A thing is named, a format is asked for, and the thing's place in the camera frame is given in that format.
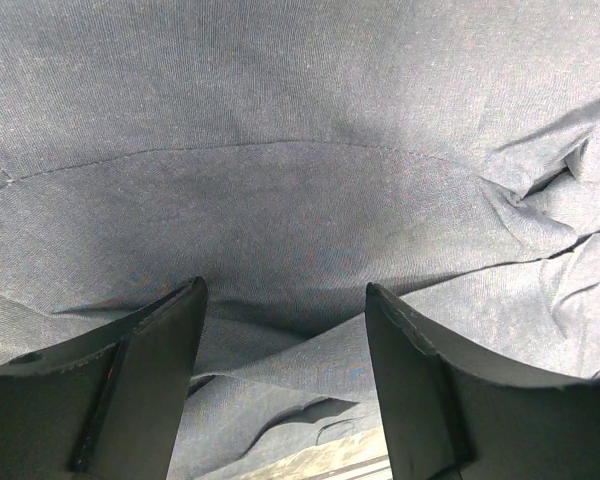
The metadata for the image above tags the grey long sleeve shirt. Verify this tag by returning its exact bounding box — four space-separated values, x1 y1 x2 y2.
0 1 600 479

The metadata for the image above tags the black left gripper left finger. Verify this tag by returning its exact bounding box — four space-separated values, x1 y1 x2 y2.
0 279 208 479

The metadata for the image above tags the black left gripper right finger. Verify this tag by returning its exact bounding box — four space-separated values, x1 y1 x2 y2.
365 283 600 479

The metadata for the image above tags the aluminium frame rail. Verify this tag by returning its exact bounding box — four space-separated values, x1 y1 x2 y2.
241 427 393 480

